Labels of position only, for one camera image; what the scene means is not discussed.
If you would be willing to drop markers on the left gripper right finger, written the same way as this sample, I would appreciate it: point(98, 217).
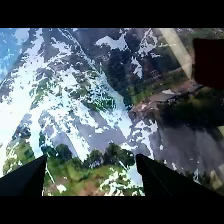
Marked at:
point(160, 181)

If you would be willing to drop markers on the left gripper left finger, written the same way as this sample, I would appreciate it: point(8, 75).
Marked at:
point(23, 181)

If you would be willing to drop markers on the dark red garment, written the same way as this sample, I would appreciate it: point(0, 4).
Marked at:
point(210, 63)

